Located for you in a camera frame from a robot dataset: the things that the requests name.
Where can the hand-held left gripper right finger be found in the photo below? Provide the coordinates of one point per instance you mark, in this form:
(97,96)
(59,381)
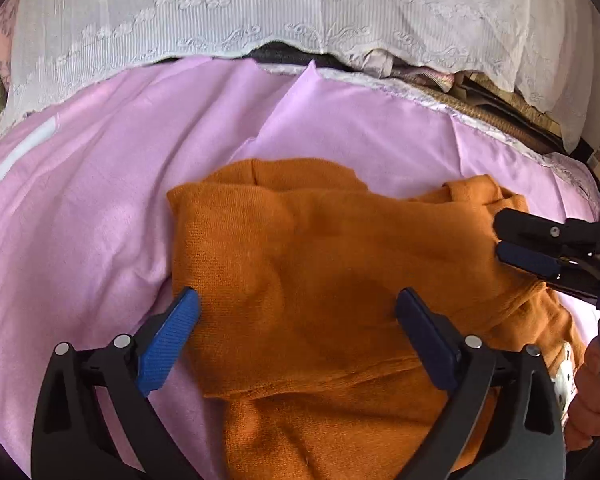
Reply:
(427,340)

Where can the pink floral cloth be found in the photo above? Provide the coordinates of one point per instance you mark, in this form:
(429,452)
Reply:
(430,79)

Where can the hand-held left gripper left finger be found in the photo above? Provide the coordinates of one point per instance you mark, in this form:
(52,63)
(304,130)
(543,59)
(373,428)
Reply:
(172,340)

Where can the pink bed sheet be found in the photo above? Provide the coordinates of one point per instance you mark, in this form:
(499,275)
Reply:
(105,210)

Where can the white lace cloth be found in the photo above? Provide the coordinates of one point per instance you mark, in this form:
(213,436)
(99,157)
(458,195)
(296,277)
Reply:
(280,0)

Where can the pale beige cloth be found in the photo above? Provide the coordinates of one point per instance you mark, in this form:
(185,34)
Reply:
(375,62)

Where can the orange knit sweater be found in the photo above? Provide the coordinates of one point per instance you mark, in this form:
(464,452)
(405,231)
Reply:
(305,260)

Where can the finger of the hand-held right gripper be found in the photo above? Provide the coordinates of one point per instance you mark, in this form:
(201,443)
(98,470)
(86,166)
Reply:
(527,260)
(525,230)

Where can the person's right hand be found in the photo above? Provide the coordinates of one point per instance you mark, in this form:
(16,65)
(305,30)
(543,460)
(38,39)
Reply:
(590,400)

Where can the pink patterned fabric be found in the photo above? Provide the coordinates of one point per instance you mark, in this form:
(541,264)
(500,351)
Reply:
(2,35)

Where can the woven straw mat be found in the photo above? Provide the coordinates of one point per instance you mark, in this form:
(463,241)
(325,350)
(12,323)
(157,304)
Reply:
(487,106)

